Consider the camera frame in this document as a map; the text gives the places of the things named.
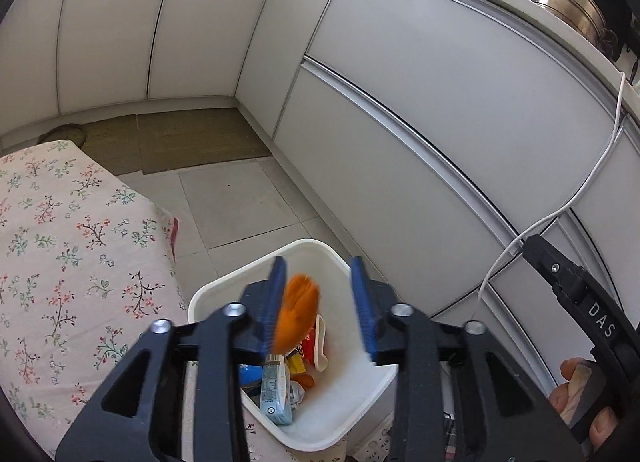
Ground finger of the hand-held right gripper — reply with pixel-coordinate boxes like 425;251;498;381
521;234;585;296

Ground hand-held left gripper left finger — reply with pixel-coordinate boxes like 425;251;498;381
55;255;290;462

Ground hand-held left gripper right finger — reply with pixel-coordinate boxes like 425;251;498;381
350;255;586;462

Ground white plastic bin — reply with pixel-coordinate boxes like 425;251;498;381
187;238;401;453

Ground small milk carton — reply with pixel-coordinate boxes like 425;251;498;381
259;354;296;427

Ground person's right hand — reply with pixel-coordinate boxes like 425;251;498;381
547;357;621;448

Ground woven brown floor mat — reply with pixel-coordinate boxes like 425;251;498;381
82;114;143;177
136;108;273;175

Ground white kitchen cabinets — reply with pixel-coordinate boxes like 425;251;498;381
0;0;640;393

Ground white power cable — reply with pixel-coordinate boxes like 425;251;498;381
477;71;627;313

